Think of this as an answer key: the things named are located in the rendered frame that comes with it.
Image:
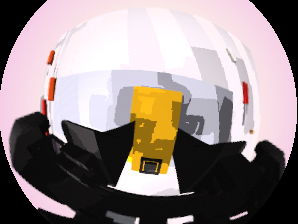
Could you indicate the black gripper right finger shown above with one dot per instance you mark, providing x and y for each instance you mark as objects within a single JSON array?
[{"x": 193, "y": 159}]

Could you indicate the awl with orange-red handle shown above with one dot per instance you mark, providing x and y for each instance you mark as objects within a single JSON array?
[
  {"x": 50, "y": 57},
  {"x": 52, "y": 86}
]

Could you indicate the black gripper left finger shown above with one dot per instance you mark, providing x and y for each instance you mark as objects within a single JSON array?
[{"x": 111, "y": 148}]

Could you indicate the grey and brown panel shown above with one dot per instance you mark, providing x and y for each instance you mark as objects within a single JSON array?
[{"x": 103, "y": 100}]

